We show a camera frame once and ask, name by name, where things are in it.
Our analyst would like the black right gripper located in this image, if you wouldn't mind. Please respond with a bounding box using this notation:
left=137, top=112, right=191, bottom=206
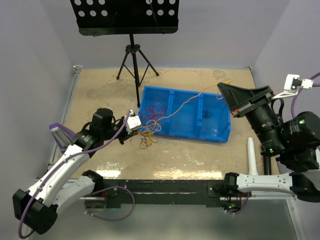
left=214, top=81, right=284, bottom=153

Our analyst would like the yellow cable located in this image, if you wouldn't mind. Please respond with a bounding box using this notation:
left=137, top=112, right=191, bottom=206
left=138, top=79, right=232, bottom=146

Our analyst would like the blue three-compartment plastic bin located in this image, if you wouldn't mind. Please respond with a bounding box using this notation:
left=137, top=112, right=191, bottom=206
left=138, top=86, right=231, bottom=143

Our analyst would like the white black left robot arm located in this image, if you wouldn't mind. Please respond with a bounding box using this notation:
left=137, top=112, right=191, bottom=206
left=12, top=108, right=142, bottom=239

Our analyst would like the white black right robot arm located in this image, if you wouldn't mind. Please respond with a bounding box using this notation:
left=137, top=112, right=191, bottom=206
left=215, top=82, right=320, bottom=203

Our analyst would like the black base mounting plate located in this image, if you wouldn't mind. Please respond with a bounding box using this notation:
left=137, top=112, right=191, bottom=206
left=91, top=179, right=252, bottom=208

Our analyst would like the purple box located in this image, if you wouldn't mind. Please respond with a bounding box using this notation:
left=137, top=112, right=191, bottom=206
left=49, top=123, right=76, bottom=153

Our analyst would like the black microphone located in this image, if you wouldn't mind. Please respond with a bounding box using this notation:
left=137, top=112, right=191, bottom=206
left=262, top=155, right=272, bottom=175

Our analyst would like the white microphone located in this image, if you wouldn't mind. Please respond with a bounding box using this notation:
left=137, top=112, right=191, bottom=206
left=247, top=137, right=259, bottom=176

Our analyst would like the black music stand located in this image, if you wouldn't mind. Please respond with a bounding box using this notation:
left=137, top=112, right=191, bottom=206
left=69, top=0, right=180, bottom=109

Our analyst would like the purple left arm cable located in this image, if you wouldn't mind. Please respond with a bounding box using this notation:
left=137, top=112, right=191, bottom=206
left=17, top=109, right=132, bottom=239

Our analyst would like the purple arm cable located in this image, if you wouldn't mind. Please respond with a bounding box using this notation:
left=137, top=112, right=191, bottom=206
left=17, top=109, right=132, bottom=239
left=291, top=71, right=320, bottom=118

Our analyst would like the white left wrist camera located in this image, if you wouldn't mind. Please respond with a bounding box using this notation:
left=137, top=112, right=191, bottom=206
left=125, top=109, right=143, bottom=134

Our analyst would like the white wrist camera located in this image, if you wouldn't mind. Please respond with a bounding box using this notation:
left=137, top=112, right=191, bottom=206
left=125, top=109, right=143, bottom=134
left=272, top=74, right=314, bottom=100

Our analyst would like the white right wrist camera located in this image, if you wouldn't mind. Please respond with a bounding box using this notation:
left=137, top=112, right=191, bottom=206
left=272, top=74, right=314, bottom=100

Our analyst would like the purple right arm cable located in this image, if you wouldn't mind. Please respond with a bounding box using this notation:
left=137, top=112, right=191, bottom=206
left=291, top=71, right=320, bottom=118

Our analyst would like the aluminium frame rail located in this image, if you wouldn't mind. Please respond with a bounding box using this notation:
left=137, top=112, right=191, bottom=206
left=31, top=178, right=297, bottom=201

